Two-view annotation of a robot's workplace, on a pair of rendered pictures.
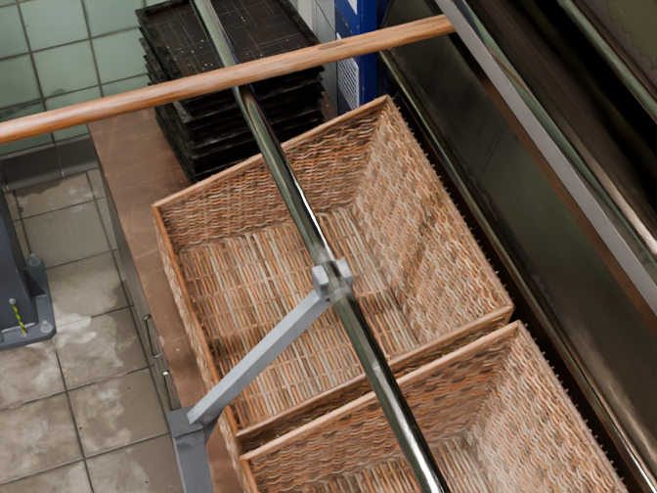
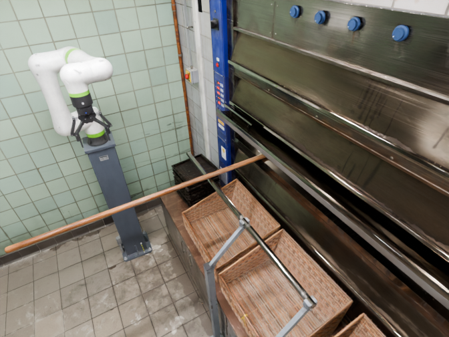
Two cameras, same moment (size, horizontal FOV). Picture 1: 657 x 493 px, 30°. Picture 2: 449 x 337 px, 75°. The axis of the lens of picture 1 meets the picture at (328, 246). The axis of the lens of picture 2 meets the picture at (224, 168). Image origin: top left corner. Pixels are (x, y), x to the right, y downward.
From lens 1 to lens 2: 0.26 m
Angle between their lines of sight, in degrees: 12
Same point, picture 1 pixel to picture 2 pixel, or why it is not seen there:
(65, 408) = (158, 269)
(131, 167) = (172, 204)
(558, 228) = (290, 204)
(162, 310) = (187, 239)
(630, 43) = (313, 155)
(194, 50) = (187, 173)
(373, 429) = (250, 262)
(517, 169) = (276, 191)
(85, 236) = (156, 224)
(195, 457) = (211, 275)
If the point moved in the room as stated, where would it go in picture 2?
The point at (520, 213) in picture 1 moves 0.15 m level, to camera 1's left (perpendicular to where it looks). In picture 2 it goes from (279, 202) to (256, 206)
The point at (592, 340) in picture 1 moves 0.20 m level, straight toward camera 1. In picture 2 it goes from (305, 230) to (308, 261)
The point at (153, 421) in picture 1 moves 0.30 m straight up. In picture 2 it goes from (181, 269) to (176, 249)
